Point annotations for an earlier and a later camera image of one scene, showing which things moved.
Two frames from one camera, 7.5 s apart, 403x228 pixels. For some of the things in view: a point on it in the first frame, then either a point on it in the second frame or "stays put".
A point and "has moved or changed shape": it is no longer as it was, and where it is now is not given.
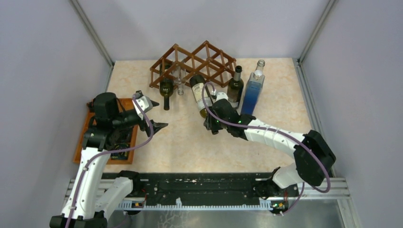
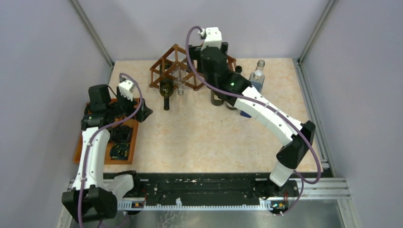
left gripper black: (157, 126) → (144, 112)
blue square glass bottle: (254, 86) stays put
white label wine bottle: (196, 82) has moved or changed shape
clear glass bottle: (256, 79) stays put
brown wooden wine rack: (178, 66) stays put
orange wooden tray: (128, 104) stays put
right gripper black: (209, 124) → (193, 53)
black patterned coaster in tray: (120, 156) stays put
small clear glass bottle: (179, 75) stays put
